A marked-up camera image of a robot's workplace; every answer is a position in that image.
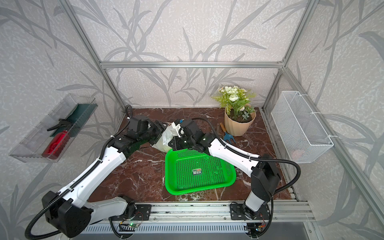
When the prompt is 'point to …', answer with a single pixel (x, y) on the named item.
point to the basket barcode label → (196, 171)
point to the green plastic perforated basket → (187, 171)
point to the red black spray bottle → (59, 140)
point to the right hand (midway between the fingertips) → (167, 144)
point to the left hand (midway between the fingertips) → (167, 127)
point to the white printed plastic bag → (162, 143)
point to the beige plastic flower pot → (238, 120)
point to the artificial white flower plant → (235, 101)
